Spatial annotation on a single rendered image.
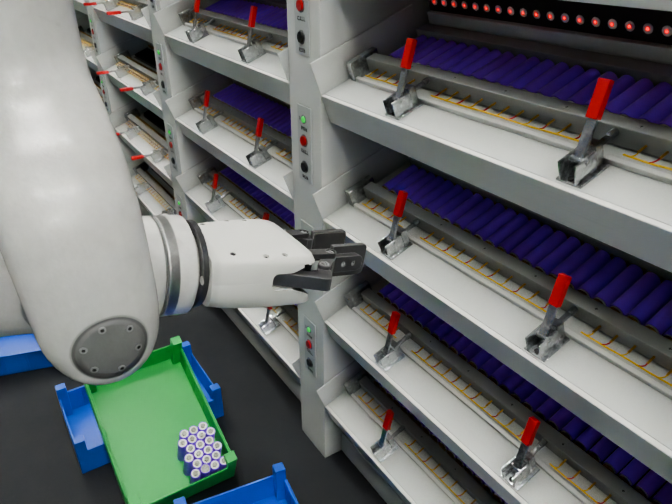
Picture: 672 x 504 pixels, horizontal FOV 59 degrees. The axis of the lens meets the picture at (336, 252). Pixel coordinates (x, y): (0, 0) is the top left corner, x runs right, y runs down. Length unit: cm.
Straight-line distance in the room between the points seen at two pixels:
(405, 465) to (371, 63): 65
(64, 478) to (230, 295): 91
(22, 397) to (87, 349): 119
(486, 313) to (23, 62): 54
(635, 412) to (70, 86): 55
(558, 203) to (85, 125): 42
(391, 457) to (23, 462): 75
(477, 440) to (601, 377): 24
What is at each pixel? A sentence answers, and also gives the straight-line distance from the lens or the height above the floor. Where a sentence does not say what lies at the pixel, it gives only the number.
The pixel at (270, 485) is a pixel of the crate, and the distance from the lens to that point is 120.
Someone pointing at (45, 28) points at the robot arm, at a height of 89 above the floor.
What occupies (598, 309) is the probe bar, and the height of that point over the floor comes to 59.
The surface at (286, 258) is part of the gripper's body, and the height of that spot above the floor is 70.
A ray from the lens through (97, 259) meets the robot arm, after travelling 37.
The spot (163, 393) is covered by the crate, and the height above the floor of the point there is 9.
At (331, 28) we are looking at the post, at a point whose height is 82.
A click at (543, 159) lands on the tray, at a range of 63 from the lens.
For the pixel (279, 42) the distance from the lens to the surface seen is 112.
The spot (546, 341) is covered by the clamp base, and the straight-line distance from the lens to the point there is 67.
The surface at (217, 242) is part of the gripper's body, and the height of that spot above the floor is 71.
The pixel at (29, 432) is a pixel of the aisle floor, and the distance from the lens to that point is 148.
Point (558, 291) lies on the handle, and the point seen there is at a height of 61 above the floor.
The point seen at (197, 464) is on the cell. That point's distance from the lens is 120.
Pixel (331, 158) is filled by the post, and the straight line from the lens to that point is 93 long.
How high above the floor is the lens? 94
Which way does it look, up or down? 28 degrees down
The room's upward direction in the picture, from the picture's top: straight up
